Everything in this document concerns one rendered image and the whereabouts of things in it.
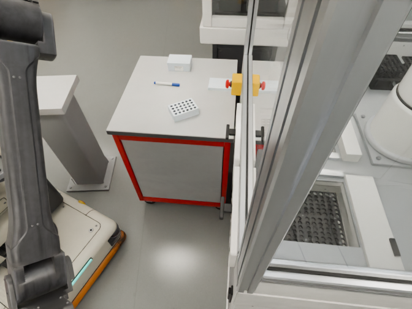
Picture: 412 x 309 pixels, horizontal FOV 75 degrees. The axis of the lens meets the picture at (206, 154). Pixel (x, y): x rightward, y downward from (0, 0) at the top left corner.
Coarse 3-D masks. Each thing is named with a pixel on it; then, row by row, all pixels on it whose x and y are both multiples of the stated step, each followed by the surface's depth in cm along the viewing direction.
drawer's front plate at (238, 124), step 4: (240, 104) 106; (240, 108) 105; (236, 112) 110; (240, 112) 103; (236, 116) 106; (240, 116) 102; (236, 120) 102; (240, 120) 101; (236, 124) 99; (240, 124) 99; (236, 128) 98; (236, 132) 97; (236, 136) 96; (236, 140) 94; (236, 144) 93; (236, 148) 92; (236, 152) 91; (236, 156) 90; (236, 160) 90; (236, 164) 91
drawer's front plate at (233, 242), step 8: (232, 192) 86; (232, 200) 81; (232, 208) 78; (232, 216) 76; (232, 224) 75; (232, 232) 73; (232, 240) 72; (232, 248) 71; (232, 256) 70; (232, 264) 76
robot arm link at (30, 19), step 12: (0, 0) 35; (12, 0) 36; (24, 0) 38; (36, 0) 39; (0, 12) 35; (12, 12) 36; (24, 12) 37; (36, 12) 38; (0, 24) 35; (12, 24) 36; (24, 24) 37; (36, 24) 38; (0, 36) 37; (12, 36) 37; (24, 36) 38; (36, 36) 39
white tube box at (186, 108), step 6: (180, 102) 127; (186, 102) 127; (192, 102) 128; (168, 108) 127; (174, 108) 125; (180, 108) 125; (186, 108) 125; (192, 108) 125; (198, 108) 125; (174, 114) 122; (180, 114) 122; (186, 114) 124; (192, 114) 126; (198, 114) 127; (174, 120) 124
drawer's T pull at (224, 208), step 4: (220, 204) 81; (224, 204) 81; (228, 204) 81; (220, 208) 80; (224, 208) 80; (228, 208) 80; (220, 212) 79; (224, 212) 80; (228, 212) 80; (220, 216) 78
